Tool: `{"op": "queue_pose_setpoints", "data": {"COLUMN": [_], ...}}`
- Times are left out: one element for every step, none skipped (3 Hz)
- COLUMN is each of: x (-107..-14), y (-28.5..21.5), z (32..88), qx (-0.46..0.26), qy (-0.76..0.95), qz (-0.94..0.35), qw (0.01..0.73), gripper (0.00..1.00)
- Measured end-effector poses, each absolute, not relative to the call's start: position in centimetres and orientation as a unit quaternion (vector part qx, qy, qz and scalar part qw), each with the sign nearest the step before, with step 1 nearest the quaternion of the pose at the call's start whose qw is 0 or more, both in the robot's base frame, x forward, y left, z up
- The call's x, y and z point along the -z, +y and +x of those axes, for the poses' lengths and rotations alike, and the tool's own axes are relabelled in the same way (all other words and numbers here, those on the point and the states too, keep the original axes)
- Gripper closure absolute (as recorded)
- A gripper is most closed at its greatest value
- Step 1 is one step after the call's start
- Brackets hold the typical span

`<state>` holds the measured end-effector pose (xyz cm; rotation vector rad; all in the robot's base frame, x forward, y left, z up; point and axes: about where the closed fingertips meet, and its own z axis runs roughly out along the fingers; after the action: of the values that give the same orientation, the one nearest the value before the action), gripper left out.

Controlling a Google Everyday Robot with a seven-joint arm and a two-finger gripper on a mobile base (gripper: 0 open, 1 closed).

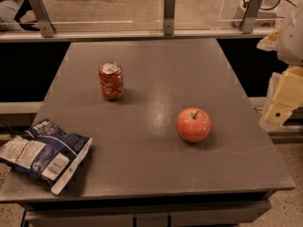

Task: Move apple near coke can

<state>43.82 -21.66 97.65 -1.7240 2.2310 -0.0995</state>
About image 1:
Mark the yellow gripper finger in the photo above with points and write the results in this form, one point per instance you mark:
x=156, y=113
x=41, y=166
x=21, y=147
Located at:
x=284, y=95
x=269, y=42

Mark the red apple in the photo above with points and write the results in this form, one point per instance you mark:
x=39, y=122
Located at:
x=193, y=124

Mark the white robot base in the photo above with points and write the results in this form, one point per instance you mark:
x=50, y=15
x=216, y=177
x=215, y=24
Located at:
x=261, y=12

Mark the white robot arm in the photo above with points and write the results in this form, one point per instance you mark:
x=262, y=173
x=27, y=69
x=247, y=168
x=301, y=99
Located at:
x=289, y=47

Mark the red coke can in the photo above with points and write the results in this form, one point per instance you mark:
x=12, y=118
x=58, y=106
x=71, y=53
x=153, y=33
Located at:
x=111, y=80

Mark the clear acrylic barrier panel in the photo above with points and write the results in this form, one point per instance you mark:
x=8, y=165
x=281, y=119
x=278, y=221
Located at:
x=192, y=17

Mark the blue chip bag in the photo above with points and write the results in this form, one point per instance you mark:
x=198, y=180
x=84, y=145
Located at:
x=46, y=152

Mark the right metal bracket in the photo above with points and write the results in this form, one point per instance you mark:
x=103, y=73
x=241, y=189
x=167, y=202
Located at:
x=250, y=16

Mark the metal bracket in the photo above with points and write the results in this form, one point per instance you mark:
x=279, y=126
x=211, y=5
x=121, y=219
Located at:
x=169, y=13
x=46, y=28
x=250, y=16

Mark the middle metal bracket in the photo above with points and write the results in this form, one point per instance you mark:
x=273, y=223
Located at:
x=169, y=13

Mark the left metal bracket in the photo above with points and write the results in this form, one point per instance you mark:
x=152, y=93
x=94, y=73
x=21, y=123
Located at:
x=46, y=28

